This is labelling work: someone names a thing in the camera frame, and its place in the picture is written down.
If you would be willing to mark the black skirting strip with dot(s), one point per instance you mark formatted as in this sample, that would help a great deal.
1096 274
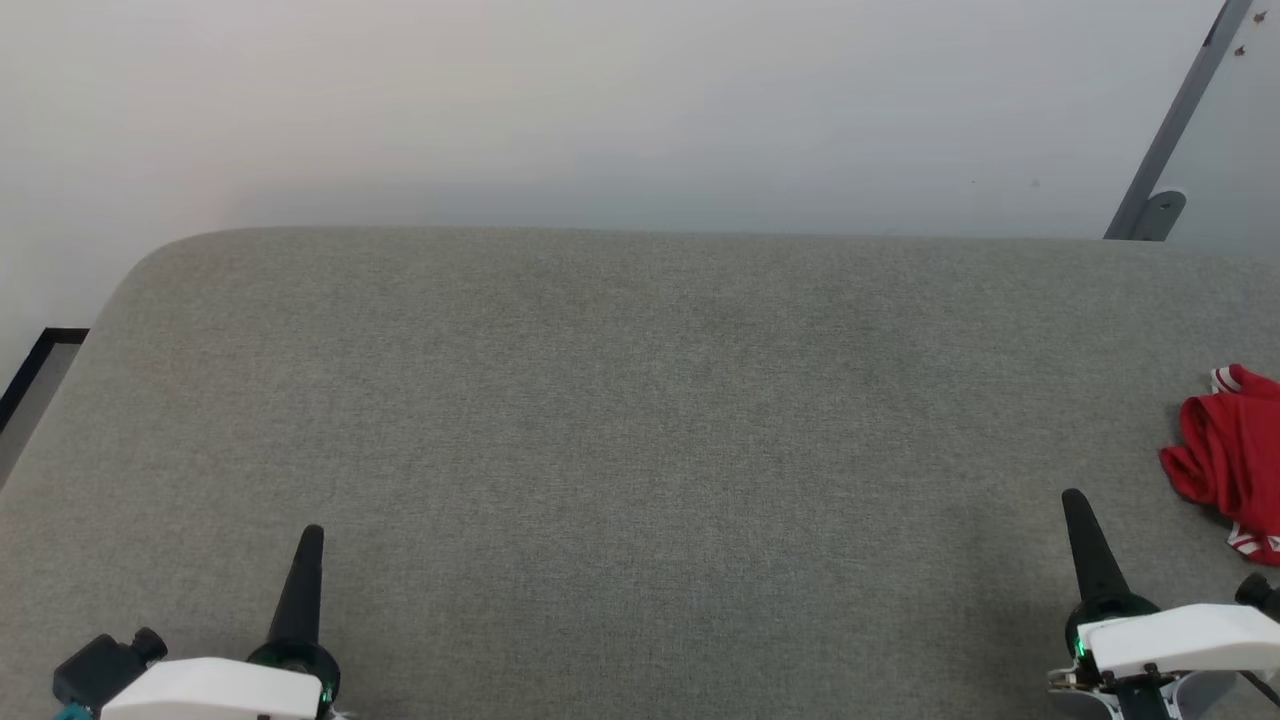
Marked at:
40 365

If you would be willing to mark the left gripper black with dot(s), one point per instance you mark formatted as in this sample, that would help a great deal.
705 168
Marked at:
300 658

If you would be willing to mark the grey slanted metal pole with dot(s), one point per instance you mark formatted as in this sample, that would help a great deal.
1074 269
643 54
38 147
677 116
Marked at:
1180 110

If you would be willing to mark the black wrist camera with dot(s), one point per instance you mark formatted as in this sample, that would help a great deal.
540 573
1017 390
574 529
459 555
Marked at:
1258 595
100 668

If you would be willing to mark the grey fabric sofa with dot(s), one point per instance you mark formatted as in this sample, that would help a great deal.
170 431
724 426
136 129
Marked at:
640 450

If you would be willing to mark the red white jersey shirt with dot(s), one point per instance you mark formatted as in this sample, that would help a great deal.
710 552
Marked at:
1235 460

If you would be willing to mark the grey metal pole bracket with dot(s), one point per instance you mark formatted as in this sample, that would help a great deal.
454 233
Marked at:
1160 215

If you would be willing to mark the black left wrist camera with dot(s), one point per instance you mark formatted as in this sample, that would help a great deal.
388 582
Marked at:
100 668

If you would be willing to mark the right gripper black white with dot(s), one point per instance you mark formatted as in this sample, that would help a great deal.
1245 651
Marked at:
1120 690

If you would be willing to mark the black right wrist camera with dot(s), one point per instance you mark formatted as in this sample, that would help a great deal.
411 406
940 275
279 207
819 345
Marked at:
1258 595

